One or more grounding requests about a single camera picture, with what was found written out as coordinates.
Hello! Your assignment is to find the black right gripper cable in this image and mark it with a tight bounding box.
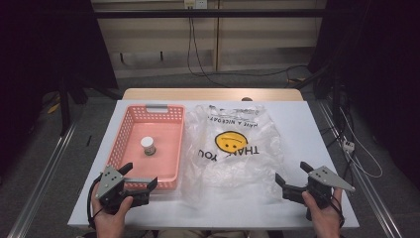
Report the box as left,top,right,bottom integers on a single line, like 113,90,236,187
329,194,347,229

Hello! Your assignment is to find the small jar with white lid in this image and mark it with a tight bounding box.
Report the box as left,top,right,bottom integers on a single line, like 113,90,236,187
140,136,157,157

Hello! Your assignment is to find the white cable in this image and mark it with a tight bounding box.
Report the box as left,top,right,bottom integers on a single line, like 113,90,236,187
339,107,384,179

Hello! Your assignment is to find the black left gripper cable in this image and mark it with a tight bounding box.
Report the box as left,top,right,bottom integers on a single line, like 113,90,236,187
86,174,104,230

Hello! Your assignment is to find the clear smiley plastic bag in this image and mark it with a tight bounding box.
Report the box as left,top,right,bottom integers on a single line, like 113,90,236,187
180,103,285,203

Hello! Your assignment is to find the black curtain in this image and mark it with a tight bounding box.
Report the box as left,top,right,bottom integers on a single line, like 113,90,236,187
0,0,119,173
308,0,420,189

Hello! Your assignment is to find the black metal stand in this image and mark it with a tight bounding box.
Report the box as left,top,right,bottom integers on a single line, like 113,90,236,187
57,76,73,137

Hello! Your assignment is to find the person's right hand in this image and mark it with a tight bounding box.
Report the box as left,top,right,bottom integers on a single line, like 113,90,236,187
301,187,344,238

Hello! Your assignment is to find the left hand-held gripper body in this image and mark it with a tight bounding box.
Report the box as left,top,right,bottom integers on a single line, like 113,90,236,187
95,165,154,214

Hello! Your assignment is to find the white wall outlet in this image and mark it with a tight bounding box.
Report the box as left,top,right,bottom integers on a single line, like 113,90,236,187
183,0,209,10

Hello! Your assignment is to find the black hanging cable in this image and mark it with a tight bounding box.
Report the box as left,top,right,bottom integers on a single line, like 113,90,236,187
186,7,300,87

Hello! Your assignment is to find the person's left hand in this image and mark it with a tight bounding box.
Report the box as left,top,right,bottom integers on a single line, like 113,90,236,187
91,183,135,238

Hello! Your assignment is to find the pink plastic basket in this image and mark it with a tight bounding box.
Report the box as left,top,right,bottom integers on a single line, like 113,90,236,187
106,103,186,191

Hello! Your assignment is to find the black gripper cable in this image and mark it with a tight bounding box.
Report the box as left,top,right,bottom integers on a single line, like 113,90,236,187
86,174,104,230
329,194,347,229

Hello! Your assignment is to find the metal floor rail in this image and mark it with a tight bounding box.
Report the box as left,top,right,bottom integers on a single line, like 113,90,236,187
6,121,77,238
317,99,404,238

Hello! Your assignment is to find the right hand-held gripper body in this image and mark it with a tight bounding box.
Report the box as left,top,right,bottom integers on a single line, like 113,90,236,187
282,165,357,222

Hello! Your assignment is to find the long black metal bar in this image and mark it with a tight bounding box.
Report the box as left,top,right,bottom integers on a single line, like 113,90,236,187
92,8,331,19

